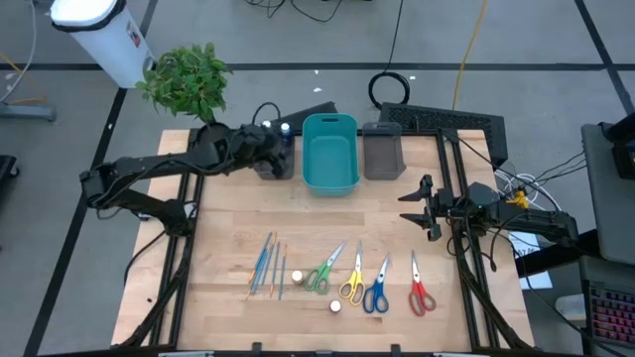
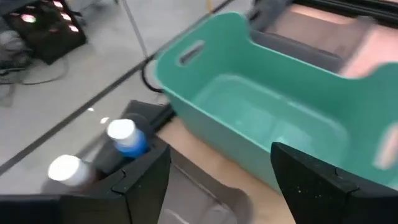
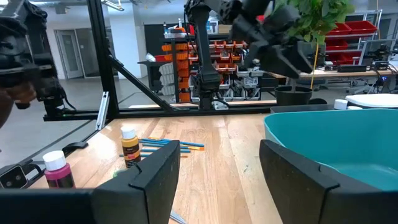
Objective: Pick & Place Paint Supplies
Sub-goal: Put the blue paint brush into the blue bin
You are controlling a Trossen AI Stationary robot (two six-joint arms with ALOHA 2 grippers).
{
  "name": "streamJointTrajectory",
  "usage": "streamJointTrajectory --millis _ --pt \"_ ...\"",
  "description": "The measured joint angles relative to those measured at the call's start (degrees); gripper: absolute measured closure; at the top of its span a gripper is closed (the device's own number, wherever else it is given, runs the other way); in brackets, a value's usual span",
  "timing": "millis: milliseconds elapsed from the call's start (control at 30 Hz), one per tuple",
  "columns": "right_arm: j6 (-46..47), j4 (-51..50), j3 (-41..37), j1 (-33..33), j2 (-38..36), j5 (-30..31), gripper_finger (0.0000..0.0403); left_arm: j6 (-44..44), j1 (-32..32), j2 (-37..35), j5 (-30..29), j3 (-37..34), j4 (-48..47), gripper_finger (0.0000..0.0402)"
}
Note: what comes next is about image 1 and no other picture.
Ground green-handled scissors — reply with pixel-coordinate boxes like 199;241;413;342
304;240;348;297

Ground backlit keyboard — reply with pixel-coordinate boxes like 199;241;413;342
586;282;635;346

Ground black aluminium rig frame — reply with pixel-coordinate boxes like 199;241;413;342
111;127;536;357

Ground translucent grey plastic bin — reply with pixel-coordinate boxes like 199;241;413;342
361;121;408;181
253;133;298;181

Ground blue-handled scissors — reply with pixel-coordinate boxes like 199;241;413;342
362;253;392;315

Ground black perforated panel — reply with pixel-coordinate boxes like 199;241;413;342
378;101;509;169

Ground black flat board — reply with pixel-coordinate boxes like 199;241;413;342
277;100;339;131

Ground yellow plug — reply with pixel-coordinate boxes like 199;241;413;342
506;189;530;210

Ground white trash bin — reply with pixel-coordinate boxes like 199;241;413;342
49;0;156;89

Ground black desk device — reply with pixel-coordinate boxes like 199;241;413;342
600;112;635;180

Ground yellow-handled scissors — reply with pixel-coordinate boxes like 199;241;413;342
338;240;367;306

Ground white paper sheet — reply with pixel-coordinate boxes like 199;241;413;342
507;230;554;292

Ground white cable bundle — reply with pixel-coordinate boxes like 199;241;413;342
494;170;566;220

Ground grey stand base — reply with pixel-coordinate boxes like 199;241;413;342
0;101;58;123

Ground teal plastic bin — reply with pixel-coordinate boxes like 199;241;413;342
301;112;362;198

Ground green plant in black pot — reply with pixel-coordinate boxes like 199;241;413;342
134;42;234;150

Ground red-handled scissors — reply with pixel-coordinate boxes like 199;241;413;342
408;250;439;318

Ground coiled black cable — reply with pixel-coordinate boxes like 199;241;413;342
367;0;413;111

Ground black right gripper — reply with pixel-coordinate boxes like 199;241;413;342
397;174;456;243

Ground grey desk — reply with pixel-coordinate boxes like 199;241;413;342
579;121;635;267

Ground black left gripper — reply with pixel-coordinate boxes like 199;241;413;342
236;123;296;173

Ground yellow cable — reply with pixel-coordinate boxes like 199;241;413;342
450;0;491;112

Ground black cable loop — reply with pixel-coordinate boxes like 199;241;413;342
251;101;283;126

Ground black caster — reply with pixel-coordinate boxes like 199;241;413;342
0;154;21;180

